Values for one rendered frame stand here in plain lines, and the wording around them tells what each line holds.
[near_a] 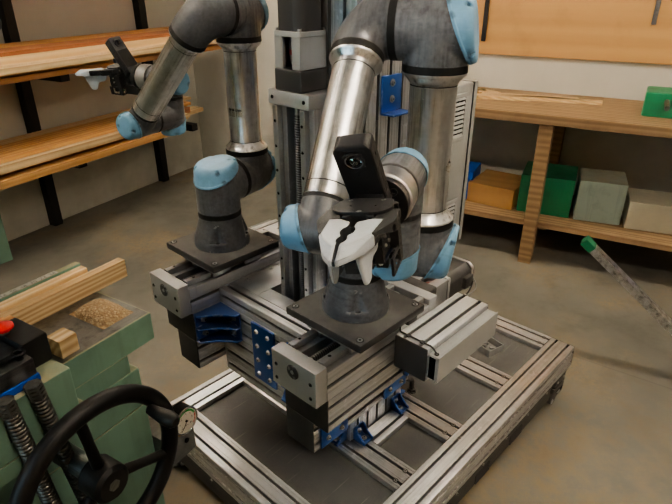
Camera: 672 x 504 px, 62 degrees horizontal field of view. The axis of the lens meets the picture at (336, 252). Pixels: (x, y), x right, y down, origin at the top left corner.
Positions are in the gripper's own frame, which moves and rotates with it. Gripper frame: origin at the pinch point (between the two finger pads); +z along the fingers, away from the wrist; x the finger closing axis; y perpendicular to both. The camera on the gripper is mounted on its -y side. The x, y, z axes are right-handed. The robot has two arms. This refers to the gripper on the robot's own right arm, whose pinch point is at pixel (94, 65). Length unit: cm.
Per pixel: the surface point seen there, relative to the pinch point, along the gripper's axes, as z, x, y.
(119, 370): -76, -73, 32
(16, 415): -86, -95, 16
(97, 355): -76, -75, 26
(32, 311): -60, -75, 21
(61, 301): -61, -70, 23
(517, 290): -113, 129, 143
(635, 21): -136, 240, 31
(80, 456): -88, -90, 29
